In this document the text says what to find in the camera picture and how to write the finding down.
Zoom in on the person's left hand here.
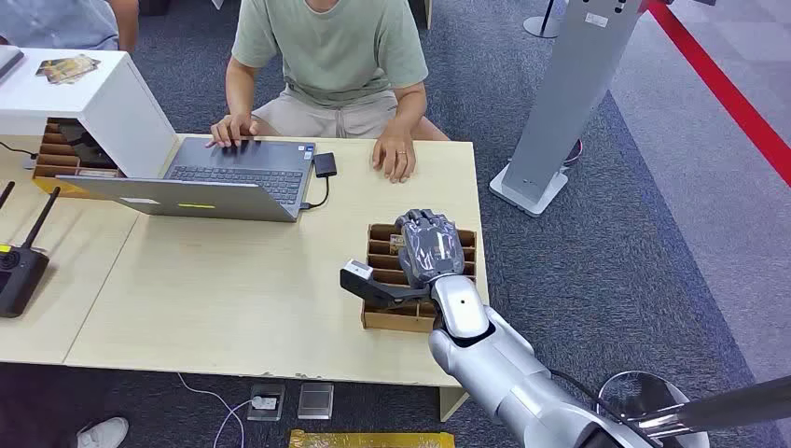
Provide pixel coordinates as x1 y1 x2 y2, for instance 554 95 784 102
371 126 417 185

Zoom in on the person's right hand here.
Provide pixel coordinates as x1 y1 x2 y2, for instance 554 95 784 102
206 113 261 149

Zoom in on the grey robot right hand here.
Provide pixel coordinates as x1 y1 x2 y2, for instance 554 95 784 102
395 208 466 288

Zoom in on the brown cardboard slotted card box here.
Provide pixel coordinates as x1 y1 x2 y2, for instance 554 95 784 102
360 223 479 334
31 117 127 201

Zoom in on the person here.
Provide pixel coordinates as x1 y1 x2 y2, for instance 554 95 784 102
0 0 141 54
206 0 452 186

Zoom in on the grey laptop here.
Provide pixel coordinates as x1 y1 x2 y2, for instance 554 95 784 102
55 136 317 224

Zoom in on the black external drive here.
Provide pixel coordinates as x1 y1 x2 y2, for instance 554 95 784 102
312 151 340 180

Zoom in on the white box cabinet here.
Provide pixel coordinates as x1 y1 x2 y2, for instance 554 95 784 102
0 48 180 181

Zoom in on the beige table leg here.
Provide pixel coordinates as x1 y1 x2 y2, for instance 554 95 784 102
438 385 471 424

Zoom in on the stack of printed cards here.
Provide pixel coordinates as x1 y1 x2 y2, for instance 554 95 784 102
34 53 102 87

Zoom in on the grey kiosk stand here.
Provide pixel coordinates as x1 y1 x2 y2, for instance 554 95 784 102
488 0 648 218

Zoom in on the metal floor plate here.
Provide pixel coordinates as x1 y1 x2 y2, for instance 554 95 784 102
297 382 336 422

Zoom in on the round stanchion base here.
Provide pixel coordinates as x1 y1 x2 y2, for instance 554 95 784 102
522 0 568 40

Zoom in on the yellow tape strip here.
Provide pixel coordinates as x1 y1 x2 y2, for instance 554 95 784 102
288 428 457 448

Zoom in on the floor power socket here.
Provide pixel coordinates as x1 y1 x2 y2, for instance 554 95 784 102
246 382 287 424

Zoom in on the grey flat device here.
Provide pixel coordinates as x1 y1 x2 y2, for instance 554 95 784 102
0 45 26 83

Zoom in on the black remote controller with antennas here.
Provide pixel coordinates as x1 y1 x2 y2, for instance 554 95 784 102
0 180 62 320

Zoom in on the red floor tape line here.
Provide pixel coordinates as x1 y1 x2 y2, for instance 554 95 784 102
645 0 791 189

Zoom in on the white shoe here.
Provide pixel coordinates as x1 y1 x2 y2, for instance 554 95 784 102
76 416 131 448

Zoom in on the dark grey bar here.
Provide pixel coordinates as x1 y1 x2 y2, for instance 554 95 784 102
636 373 791 435

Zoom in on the pale wrist camera, black bracket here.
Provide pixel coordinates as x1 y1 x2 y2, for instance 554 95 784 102
339 259 435 311

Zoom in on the black drive cable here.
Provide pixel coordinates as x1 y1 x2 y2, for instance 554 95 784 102
299 176 332 212

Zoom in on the thin black cable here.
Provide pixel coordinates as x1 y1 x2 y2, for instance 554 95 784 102
0 140 39 161

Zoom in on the white cable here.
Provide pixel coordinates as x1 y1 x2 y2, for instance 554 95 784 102
176 371 256 448

